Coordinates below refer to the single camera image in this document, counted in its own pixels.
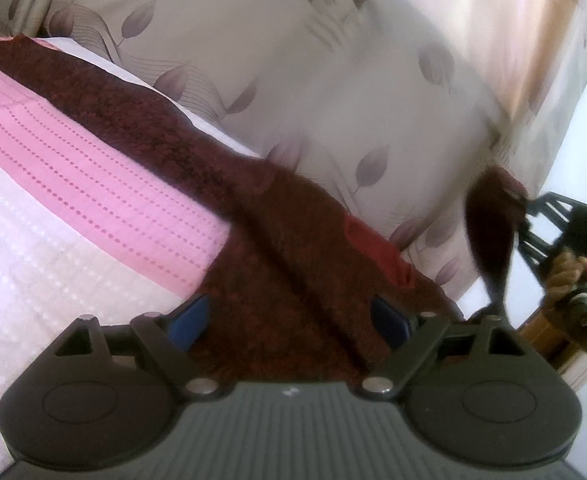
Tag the person's right hand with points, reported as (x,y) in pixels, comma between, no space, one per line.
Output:
(561,280)

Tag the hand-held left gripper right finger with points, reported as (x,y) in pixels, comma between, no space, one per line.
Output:
(389,319)

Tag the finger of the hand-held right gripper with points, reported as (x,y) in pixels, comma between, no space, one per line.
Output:
(536,247)
(553,204)

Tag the wooden furniture edge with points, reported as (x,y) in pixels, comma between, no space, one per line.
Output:
(541,325)

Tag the maroon fuzzy garment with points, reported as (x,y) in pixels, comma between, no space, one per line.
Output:
(293,240)

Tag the pink woven blanket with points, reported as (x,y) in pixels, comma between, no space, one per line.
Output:
(73,170)

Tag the beige leaf print curtain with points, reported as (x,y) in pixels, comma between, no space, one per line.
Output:
(323,85)

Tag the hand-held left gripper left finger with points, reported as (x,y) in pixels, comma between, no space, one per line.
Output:
(191,322)

